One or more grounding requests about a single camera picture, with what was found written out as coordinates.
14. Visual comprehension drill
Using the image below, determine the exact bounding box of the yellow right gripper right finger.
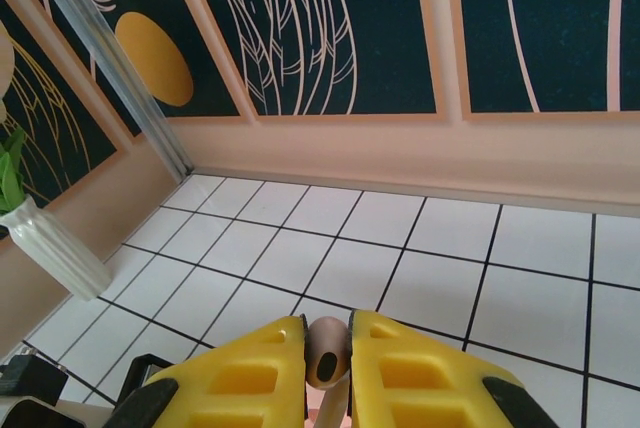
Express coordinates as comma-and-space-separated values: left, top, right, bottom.
348, 308, 556, 428

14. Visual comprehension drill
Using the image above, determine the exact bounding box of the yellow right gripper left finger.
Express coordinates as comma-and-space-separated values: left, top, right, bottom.
117, 315, 307, 428

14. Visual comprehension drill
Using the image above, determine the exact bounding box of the pink earbud charging case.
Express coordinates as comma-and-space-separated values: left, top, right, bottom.
305, 388, 326, 428

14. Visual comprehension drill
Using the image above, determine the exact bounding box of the white ribbed vase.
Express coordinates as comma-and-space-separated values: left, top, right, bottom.
0, 197, 113, 302

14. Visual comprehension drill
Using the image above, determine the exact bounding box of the artificial tulip bouquet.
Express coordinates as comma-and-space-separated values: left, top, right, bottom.
0, 126, 27, 215

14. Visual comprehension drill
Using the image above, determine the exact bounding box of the aluminium frame post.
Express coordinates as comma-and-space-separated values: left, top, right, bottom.
19, 0, 195, 185

